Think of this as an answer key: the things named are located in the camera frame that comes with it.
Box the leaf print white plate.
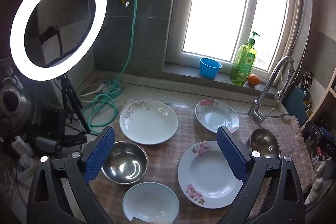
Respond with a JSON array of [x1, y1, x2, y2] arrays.
[[119, 100, 178, 145]]

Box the small pink floral plate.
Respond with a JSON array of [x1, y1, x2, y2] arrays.
[[195, 100, 240, 133]]

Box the person's right hand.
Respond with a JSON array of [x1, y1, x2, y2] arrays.
[[307, 161, 327, 205]]

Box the white cable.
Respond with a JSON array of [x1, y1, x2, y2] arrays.
[[77, 84, 105, 103]]

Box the black tripod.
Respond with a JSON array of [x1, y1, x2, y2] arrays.
[[54, 76, 91, 132]]

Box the pink checked cloth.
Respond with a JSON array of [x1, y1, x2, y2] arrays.
[[89, 105, 314, 224]]

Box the small steel bowl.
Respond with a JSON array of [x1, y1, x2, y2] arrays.
[[247, 128, 281, 159]]

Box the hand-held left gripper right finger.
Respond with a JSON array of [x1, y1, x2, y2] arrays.
[[217, 126, 306, 224]]

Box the black scissors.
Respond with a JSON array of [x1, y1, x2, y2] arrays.
[[301, 72, 313, 94]]

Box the green cable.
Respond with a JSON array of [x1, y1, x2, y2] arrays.
[[83, 0, 145, 135]]

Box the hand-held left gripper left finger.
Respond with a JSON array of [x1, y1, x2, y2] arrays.
[[26, 126, 116, 224]]

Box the chrome kitchen faucet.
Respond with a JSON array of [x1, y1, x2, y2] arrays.
[[247, 56, 296, 123]]

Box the white power adapter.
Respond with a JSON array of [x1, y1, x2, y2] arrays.
[[12, 136, 29, 153]]

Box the large steel bowl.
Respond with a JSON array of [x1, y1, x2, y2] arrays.
[[101, 141, 148, 185]]

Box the large pink floral plate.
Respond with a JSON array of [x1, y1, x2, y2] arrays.
[[178, 140, 244, 209]]

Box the green dish soap bottle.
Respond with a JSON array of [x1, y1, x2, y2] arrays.
[[230, 31, 260, 86]]

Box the plain white plate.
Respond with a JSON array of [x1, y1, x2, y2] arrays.
[[122, 182, 180, 223]]

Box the orange fruit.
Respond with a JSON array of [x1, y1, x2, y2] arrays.
[[247, 74, 260, 87]]

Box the dark utensil holder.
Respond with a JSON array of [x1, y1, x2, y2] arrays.
[[285, 85, 314, 127]]

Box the blue ribbed cup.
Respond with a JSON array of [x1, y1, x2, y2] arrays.
[[199, 57, 222, 79]]

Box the steel pot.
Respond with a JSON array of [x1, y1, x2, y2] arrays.
[[0, 59, 37, 119]]

